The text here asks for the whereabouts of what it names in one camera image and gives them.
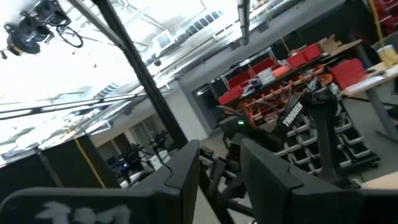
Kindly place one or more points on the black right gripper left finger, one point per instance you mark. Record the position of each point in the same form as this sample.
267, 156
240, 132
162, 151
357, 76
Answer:
174, 202

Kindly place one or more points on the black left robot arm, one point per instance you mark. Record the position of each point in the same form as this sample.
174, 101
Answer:
323, 140

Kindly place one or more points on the brown cardboard box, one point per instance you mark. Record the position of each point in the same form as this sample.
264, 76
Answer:
329, 45

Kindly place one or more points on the red storage bin stack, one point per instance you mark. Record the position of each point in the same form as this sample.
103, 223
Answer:
348, 73

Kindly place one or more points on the rack with grey bins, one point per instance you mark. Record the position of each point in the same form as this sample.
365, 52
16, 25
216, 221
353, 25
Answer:
357, 137

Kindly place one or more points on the pale yellow container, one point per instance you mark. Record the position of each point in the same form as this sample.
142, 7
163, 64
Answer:
388, 56

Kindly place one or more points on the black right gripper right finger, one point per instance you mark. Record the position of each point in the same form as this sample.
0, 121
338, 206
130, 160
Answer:
295, 202

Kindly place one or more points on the rack with red bins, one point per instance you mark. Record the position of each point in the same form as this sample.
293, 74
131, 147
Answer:
264, 65

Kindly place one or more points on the wooden desk with grey leg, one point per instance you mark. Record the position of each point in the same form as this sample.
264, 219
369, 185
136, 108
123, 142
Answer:
377, 105

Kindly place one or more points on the black aluminium rig frame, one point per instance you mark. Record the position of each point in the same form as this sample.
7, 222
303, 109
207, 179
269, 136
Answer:
138, 68

